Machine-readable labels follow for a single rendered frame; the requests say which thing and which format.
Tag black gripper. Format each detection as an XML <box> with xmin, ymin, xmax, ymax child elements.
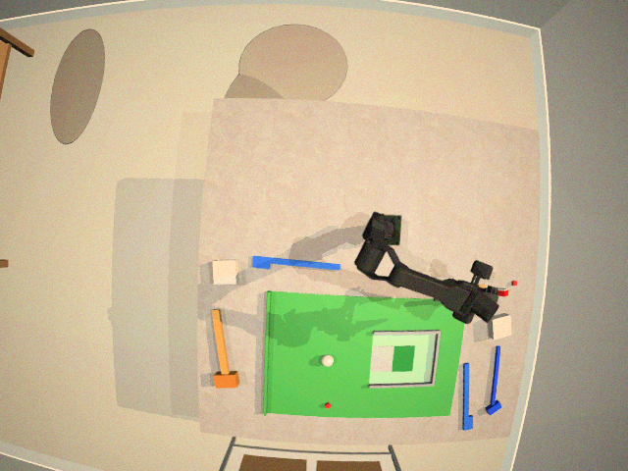
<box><xmin>452</xmin><ymin>260</ymin><xmax>493</xmax><ymax>325</ymax></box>

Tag green putting mat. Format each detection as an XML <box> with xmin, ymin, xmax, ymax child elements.
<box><xmin>267</xmin><ymin>291</ymin><xmax>465</xmax><ymax>418</ymax></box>

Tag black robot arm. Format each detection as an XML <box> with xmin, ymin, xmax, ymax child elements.
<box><xmin>354</xmin><ymin>211</ymin><xmax>499</xmax><ymax>323</ymax></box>

